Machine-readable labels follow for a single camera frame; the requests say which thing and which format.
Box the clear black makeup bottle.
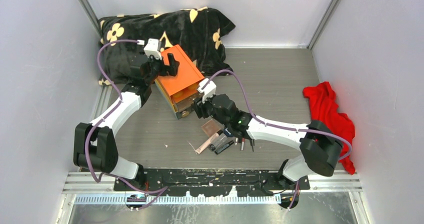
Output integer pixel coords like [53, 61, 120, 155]
[208, 134, 229, 152]

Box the aluminium front rail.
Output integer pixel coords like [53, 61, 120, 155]
[62, 169, 363, 209]

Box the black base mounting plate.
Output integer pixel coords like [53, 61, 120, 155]
[129, 168, 295, 198]

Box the pink square compact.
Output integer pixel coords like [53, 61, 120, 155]
[201, 119, 222, 137]

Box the black floral blanket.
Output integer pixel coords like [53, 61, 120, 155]
[98, 6, 236, 86]

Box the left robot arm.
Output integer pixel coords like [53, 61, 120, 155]
[73, 53, 180, 191]

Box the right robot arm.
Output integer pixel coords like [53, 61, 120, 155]
[191, 94, 343, 190]

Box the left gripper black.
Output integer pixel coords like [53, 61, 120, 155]
[145, 54, 179, 86]

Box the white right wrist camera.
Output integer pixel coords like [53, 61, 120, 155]
[197, 78, 217, 103]

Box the red cloth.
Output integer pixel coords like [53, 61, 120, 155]
[302, 81, 357, 176]

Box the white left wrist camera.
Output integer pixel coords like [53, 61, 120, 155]
[143, 38, 163, 60]

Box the orange drawer organizer box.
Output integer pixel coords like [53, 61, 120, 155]
[155, 44, 205, 120]

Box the pink makeup tube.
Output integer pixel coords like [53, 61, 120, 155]
[195, 130, 223, 154]

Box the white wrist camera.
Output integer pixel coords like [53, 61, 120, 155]
[143, 38, 163, 60]
[197, 78, 217, 103]

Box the black mascara tube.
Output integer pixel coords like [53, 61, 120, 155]
[213, 140, 235, 155]

